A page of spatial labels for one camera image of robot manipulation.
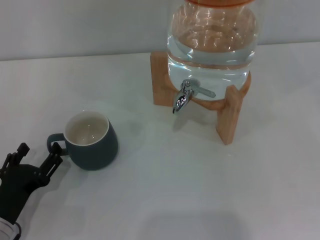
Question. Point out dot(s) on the wooden dispenser stand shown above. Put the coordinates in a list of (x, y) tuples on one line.
[(228, 117)]

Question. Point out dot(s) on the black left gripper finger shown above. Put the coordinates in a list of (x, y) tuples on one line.
[(50, 166), (22, 149)]

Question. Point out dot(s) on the chrome dispenser faucet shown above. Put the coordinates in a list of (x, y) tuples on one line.
[(182, 100)]

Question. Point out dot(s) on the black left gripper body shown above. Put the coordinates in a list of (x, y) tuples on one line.
[(17, 187)]

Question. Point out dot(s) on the glass water dispenser jar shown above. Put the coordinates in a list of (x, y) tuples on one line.
[(212, 50)]

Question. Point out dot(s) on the dark grey ceramic cup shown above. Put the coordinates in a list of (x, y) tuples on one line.
[(97, 155)]

